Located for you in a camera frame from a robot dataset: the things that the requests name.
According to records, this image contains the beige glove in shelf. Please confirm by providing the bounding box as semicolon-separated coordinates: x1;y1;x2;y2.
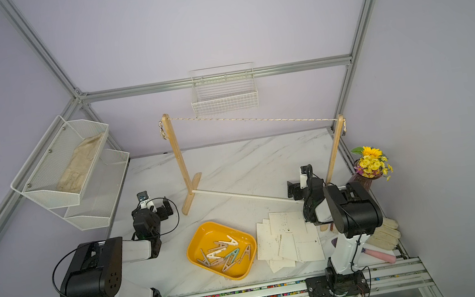
56;133;103;194

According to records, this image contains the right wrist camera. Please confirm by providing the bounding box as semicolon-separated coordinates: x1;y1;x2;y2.
300;164;313;178

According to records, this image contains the purple pink scoop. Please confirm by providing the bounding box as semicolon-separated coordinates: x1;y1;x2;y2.
362;248;396;264

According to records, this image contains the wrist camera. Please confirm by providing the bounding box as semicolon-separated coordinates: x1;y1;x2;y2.
300;164;313;178
136;191;149;204

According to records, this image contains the white mesh wall shelf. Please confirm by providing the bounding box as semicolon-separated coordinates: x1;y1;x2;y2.
10;116;130;231

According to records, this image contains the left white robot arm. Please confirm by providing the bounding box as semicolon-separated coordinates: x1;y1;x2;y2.
51;193;180;297

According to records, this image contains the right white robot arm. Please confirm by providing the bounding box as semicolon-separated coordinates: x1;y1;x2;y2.
287;165;383;297

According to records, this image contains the purple vase with flowers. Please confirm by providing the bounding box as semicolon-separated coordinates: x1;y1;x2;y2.
350;146;394;191

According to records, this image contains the green clothespin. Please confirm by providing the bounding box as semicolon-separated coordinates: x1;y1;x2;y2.
225;248;240;265

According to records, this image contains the white wire basket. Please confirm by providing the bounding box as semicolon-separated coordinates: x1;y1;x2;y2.
189;62;260;118

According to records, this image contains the white clothespin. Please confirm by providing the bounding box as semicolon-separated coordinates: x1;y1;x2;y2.
207;248;226;261
219;235;239;247

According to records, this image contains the pink clothespin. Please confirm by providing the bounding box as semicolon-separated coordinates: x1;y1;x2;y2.
212;242;228;251
240;245;252;263
221;257;236;273
209;257;227;268

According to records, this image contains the yellow plastic tray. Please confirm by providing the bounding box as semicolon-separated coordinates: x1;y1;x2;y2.
186;221;258;281

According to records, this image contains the wooden string rack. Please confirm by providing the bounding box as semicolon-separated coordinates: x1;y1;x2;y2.
159;114;346;215

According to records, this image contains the white postcard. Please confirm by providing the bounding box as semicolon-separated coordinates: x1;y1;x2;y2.
278;233;299;261
256;219;282;261
293;222;325;263
268;258;296;274

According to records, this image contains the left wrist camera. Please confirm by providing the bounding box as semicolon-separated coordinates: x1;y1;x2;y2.
136;191;149;204

